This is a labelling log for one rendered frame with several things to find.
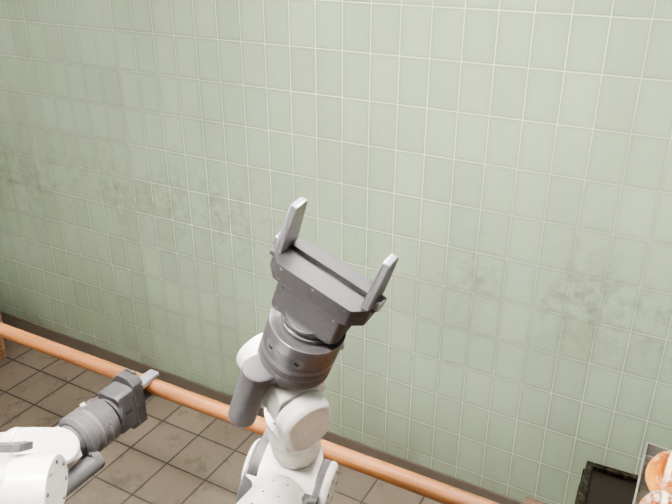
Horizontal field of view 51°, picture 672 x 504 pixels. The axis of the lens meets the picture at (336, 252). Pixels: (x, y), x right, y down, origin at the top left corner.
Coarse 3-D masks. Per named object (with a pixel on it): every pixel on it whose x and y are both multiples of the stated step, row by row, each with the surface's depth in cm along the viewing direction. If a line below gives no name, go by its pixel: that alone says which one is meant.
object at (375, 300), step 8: (392, 256) 68; (384, 264) 67; (392, 264) 67; (384, 272) 67; (392, 272) 69; (376, 280) 68; (384, 280) 68; (376, 288) 68; (384, 288) 70; (368, 296) 69; (376, 296) 69; (384, 296) 71; (368, 304) 69; (376, 304) 70
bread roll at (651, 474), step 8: (656, 456) 116; (664, 456) 115; (648, 464) 117; (656, 464) 114; (664, 464) 113; (648, 472) 115; (656, 472) 113; (664, 472) 112; (648, 480) 114; (656, 480) 112; (664, 480) 112; (648, 488) 114; (656, 488) 112; (664, 488) 111
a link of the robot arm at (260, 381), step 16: (256, 336) 86; (240, 352) 86; (256, 352) 85; (240, 368) 87; (256, 368) 78; (272, 368) 78; (240, 384) 79; (256, 384) 78; (272, 384) 79; (288, 384) 78; (304, 384) 78; (320, 384) 83; (240, 400) 80; (256, 400) 80; (272, 400) 82; (288, 400) 81; (240, 416) 82; (256, 416) 84; (272, 416) 83
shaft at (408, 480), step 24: (0, 336) 157; (24, 336) 153; (72, 360) 146; (96, 360) 144; (168, 384) 137; (192, 408) 133; (216, 408) 130; (336, 456) 119; (360, 456) 118; (384, 480) 116; (408, 480) 114; (432, 480) 113
